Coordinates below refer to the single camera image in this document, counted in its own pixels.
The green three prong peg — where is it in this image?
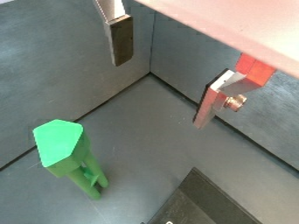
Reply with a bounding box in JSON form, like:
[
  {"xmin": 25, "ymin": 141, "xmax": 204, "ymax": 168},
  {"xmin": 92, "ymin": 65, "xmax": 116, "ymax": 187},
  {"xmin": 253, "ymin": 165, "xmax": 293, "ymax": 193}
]
[{"xmin": 32, "ymin": 119, "xmax": 108, "ymax": 200}]

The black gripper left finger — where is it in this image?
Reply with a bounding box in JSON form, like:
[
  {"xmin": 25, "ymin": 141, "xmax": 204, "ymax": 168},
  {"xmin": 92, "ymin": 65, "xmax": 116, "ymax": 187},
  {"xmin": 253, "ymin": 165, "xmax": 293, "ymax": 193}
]
[{"xmin": 92, "ymin": 0, "xmax": 133, "ymax": 67}]

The black curved block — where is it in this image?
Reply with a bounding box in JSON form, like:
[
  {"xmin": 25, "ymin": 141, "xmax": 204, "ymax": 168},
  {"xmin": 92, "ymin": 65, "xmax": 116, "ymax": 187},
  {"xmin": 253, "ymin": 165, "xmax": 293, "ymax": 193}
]
[{"xmin": 140, "ymin": 167, "xmax": 263, "ymax": 224}]

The silver red gripper right finger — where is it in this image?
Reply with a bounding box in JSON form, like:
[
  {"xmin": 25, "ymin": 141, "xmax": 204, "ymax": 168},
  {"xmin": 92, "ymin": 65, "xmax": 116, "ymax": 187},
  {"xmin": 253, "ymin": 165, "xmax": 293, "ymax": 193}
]
[{"xmin": 193, "ymin": 53, "xmax": 276, "ymax": 129}]

